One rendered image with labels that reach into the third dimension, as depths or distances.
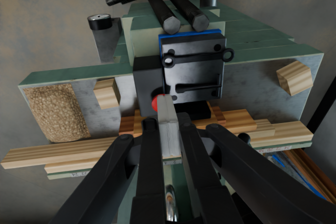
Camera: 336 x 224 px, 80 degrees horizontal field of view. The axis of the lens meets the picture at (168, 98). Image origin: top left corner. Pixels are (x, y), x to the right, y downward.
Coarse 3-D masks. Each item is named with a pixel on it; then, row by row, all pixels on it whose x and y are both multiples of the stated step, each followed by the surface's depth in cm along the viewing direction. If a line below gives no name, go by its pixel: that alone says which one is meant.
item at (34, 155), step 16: (256, 128) 46; (272, 128) 45; (48, 144) 46; (64, 144) 46; (80, 144) 45; (96, 144) 45; (16, 160) 43; (32, 160) 43; (48, 160) 43; (64, 160) 44
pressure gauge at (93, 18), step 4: (88, 16) 55; (92, 16) 56; (96, 16) 56; (100, 16) 55; (104, 16) 55; (108, 16) 54; (88, 20) 53; (92, 20) 52; (96, 20) 52; (100, 20) 53; (104, 20) 53; (108, 20) 54; (92, 24) 53; (96, 24) 53; (100, 24) 53; (104, 24) 54; (108, 24) 54; (92, 28) 54; (96, 28) 54; (100, 28) 54; (104, 28) 54
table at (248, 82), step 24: (264, 48) 44; (288, 48) 43; (312, 48) 42; (48, 72) 41; (72, 72) 41; (96, 72) 40; (120, 72) 39; (240, 72) 41; (264, 72) 41; (312, 72) 42; (24, 96) 39; (240, 96) 44; (264, 96) 45; (288, 96) 45; (96, 120) 44; (288, 120) 49
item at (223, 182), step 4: (248, 144) 37; (216, 172) 36; (220, 176) 33; (220, 180) 34; (224, 180) 32; (224, 184) 32; (228, 184) 32; (228, 188) 33; (232, 188) 33; (232, 192) 34
